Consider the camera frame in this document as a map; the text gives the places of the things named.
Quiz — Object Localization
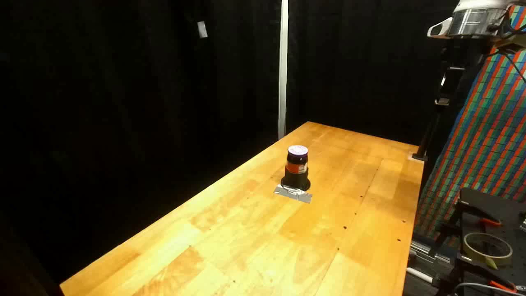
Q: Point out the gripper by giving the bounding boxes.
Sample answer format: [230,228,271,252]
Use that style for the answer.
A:
[435,37,493,107]

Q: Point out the white vertical pole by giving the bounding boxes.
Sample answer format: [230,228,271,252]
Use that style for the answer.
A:
[278,0,289,140]

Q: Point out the strip of grey tape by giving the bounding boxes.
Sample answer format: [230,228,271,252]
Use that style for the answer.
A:
[274,184,313,204]

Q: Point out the roll of masking tape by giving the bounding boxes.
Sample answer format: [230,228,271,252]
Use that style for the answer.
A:
[463,232,513,270]

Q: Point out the colourful striped cloth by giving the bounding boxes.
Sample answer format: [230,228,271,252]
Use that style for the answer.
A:
[414,4,526,248]

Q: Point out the jar with purple lid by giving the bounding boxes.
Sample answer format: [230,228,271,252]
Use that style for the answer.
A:
[286,145,309,175]

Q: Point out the black stand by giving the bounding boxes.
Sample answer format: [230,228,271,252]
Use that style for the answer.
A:
[412,105,443,162]

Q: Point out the black clamp with orange handle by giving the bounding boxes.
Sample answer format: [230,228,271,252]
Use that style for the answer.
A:
[460,263,519,294]
[454,200,503,227]

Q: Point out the grey cable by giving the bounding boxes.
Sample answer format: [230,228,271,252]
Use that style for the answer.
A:
[451,282,526,296]

